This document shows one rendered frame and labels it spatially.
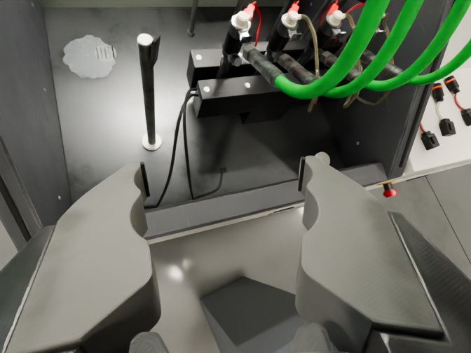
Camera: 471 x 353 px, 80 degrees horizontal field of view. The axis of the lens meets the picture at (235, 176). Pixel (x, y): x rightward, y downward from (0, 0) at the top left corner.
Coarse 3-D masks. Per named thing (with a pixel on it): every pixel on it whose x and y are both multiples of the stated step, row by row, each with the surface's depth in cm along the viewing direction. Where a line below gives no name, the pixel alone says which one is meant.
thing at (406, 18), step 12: (408, 0) 25; (420, 0) 24; (408, 12) 25; (396, 24) 26; (408, 24) 25; (396, 36) 26; (384, 48) 28; (396, 48) 27; (288, 60) 44; (372, 60) 30; (384, 60) 28; (300, 72) 42; (372, 72) 30; (348, 84) 33; (360, 84) 31; (336, 96) 35
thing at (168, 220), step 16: (352, 176) 57; (368, 176) 58; (384, 176) 59; (240, 192) 51; (256, 192) 51; (272, 192) 52; (288, 192) 53; (160, 208) 47; (176, 208) 47; (192, 208) 48; (208, 208) 48; (224, 208) 49; (240, 208) 50; (256, 208) 51; (272, 208) 55; (160, 224) 46; (176, 224) 46; (192, 224) 47; (208, 224) 55
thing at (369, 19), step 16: (368, 0) 19; (384, 0) 18; (368, 16) 19; (368, 32) 20; (352, 48) 21; (336, 64) 22; (352, 64) 22; (288, 80) 31; (320, 80) 25; (336, 80) 23; (304, 96) 28
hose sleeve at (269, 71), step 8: (248, 56) 38; (256, 56) 36; (264, 56) 36; (256, 64) 36; (264, 64) 34; (272, 64) 34; (264, 72) 34; (272, 72) 33; (280, 72) 32; (272, 80) 33
